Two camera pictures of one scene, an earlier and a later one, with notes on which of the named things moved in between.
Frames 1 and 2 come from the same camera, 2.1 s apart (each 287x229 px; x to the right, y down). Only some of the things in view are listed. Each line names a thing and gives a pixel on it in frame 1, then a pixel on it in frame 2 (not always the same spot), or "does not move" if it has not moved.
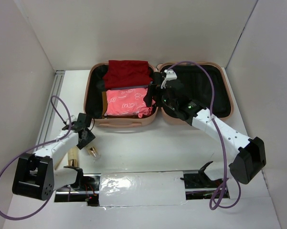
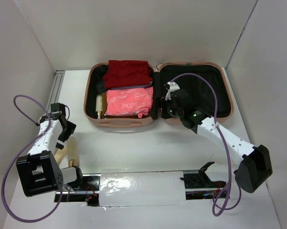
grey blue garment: [145, 86] does not move
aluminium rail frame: [49, 107] does not move
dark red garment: [127, 73] does not move
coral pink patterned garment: [124, 101] does not move
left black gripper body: [89, 137] to [67, 131]
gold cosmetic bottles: [92, 150] to [99, 105]
